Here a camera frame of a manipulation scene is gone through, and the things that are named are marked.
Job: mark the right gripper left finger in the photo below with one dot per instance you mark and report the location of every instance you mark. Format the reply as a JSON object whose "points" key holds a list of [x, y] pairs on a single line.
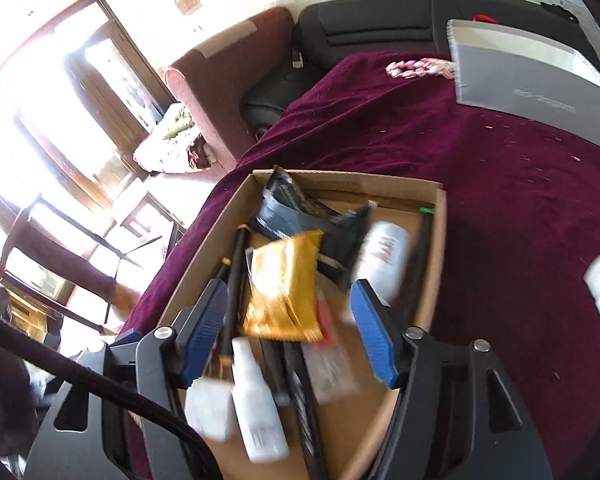
{"points": [[117, 413]]}

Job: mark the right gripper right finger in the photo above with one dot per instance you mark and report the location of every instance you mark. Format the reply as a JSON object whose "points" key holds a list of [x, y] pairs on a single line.
{"points": [[458, 414]]}

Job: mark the white power adapter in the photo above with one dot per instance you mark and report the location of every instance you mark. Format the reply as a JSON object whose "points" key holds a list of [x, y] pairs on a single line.
{"points": [[209, 409]]}

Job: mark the clear case orange item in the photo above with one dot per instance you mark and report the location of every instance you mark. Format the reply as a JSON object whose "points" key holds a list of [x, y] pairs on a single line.
{"points": [[328, 363]]}

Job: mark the white spray bottle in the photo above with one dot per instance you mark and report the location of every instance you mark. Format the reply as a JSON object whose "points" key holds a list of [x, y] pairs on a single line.
{"points": [[262, 431]]}

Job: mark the black marker grey cap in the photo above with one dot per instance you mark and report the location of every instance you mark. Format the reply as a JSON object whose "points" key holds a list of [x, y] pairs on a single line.
{"points": [[287, 373]]}

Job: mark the black marker yellow cap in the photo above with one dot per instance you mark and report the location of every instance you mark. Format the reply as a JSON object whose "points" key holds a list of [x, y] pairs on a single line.
{"points": [[235, 286]]}

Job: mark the white bottle small label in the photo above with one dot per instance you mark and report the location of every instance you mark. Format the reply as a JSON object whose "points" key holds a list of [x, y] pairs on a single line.
{"points": [[382, 259]]}

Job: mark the black marker green cap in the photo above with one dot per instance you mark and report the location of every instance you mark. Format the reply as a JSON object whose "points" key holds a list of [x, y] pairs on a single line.
{"points": [[416, 269]]}

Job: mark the yellow padded envelope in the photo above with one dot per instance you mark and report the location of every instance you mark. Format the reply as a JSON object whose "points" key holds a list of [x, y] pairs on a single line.
{"points": [[282, 304]]}

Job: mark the cardboard tray box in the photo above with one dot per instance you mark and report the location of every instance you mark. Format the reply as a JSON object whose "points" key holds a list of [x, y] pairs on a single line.
{"points": [[354, 427]]}

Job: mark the maroon headboard cushion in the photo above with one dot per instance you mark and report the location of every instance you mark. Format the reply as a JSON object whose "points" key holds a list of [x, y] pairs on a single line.
{"points": [[213, 77]]}

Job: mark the grey shoe box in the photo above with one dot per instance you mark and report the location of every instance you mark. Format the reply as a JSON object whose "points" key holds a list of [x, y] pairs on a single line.
{"points": [[524, 74]]}

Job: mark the black leather headboard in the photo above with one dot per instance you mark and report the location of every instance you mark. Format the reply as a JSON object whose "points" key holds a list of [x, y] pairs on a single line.
{"points": [[328, 32]]}

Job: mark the red bag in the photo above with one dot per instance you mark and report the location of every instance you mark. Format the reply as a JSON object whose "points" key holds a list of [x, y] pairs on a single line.
{"points": [[483, 18]]}

